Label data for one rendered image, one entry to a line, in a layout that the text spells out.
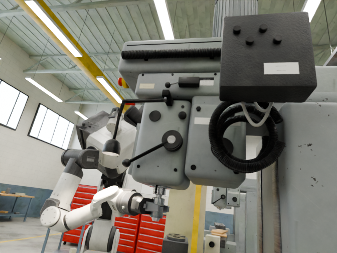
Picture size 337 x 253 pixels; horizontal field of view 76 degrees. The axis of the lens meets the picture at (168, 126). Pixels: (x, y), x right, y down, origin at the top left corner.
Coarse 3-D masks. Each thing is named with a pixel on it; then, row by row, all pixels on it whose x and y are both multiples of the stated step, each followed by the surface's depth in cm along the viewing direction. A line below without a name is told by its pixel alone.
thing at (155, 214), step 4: (152, 200) 78; (156, 200) 77; (160, 204) 76; (160, 208) 76; (152, 212) 76; (156, 212) 75; (160, 212) 76; (152, 216) 75; (156, 216) 75; (160, 216) 75
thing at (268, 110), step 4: (244, 104) 57; (256, 104) 55; (272, 104) 53; (244, 108) 57; (260, 108) 54; (268, 108) 53; (244, 112) 57; (268, 112) 55; (248, 116) 56; (264, 116) 55; (248, 120) 56; (264, 120) 55; (252, 124) 55; (256, 124) 55; (260, 124) 55
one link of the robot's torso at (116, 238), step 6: (84, 234) 127; (84, 240) 125; (114, 240) 126; (84, 246) 125; (114, 246) 126; (84, 252) 124; (90, 252) 125; (96, 252) 127; (102, 252) 130; (114, 252) 126
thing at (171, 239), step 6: (168, 234) 115; (174, 234) 114; (180, 234) 117; (168, 240) 101; (174, 240) 102; (180, 240) 102; (186, 240) 108; (162, 246) 100; (168, 246) 100; (174, 246) 100; (180, 246) 99; (186, 246) 99; (162, 252) 99; (168, 252) 99; (174, 252) 99; (180, 252) 99; (186, 252) 98
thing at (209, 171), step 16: (192, 112) 76; (208, 112) 74; (240, 112) 72; (192, 128) 73; (208, 128) 72; (240, 128) 70; (192, 144) 71; (208, 144) 70; (224, 144) 69; (240, 144) 68; (192, 160) 69; (208, 160) 68; (192, 176) 68; (208, 176) 67; (224, 176) 66; (240, 176) 65
